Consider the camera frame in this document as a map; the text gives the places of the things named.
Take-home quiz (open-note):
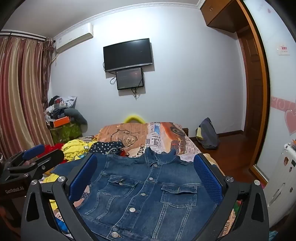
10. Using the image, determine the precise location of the cream quilted mattress pad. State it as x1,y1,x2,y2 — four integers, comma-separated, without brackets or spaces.
203,153,225,177

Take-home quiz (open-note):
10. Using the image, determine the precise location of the bed with car print sheet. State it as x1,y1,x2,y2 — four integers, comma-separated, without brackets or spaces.
76,121,243,241

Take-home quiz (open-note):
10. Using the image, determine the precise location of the red garment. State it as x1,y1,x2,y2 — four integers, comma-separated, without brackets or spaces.
43,143,64,152

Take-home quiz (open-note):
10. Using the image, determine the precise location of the yellow curved object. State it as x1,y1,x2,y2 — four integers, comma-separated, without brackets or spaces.
124,113,145,125

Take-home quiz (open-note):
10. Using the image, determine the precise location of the yellow printed garment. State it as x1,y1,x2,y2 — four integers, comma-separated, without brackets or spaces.
61,139,96,162

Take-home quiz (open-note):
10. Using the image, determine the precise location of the grey bag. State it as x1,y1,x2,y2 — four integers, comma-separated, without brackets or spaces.
195,117,220,150

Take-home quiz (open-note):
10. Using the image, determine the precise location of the green patterned bag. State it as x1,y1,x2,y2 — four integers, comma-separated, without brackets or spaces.
50,123,83,144

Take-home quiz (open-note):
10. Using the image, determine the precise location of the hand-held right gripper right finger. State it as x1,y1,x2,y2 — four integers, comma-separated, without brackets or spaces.
193,152,270,241

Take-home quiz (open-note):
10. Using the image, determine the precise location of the pink heart wall sticker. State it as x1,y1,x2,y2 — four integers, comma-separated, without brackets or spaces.
284,109,296,136

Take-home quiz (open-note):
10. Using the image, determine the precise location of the striped pink curtain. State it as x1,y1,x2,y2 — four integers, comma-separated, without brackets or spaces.
0,30,56,160

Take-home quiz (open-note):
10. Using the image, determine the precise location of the small black wall monitor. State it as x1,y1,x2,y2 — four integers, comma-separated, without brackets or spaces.
116,68,145,90

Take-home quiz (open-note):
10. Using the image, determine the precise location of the white air conditioner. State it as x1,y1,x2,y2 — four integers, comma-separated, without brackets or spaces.
55,23,94,53

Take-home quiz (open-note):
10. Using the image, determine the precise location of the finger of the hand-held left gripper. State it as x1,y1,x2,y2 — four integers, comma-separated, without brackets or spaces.
4,149,64,181
5,144,46,166

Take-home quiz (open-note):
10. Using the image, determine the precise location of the black wall television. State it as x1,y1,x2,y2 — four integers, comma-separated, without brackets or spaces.
103,39,154,73

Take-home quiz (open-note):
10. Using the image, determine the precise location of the blue denim jacket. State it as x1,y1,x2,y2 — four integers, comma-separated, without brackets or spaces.
52,147,232,241

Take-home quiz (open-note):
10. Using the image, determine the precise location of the pile of mixed clutter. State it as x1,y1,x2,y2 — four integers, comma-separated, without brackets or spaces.
44,95,78,126

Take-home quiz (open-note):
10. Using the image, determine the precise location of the navy polka dot garment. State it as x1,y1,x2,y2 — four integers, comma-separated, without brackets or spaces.
89,141,126,156

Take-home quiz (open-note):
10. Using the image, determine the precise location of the black monitor cable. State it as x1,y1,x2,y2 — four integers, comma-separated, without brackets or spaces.
110,74,140,100

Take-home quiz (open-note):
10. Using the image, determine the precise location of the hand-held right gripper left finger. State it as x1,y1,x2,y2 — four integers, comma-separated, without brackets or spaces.
21,153,98,241

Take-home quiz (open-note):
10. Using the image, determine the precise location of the brown wooden door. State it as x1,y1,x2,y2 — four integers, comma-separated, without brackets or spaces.
238,35,263,164

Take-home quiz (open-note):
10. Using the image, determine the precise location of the grey cushion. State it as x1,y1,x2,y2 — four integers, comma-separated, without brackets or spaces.
64,108,88,133

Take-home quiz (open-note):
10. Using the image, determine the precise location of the wooden overhead cabinet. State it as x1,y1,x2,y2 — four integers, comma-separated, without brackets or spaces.
200,0,247,33

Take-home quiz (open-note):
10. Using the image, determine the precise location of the white appliance with stickers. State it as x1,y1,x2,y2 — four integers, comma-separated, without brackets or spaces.
263,138,296,229

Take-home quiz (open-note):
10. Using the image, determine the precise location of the orange box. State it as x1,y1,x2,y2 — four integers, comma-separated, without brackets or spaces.
53,116,71,128

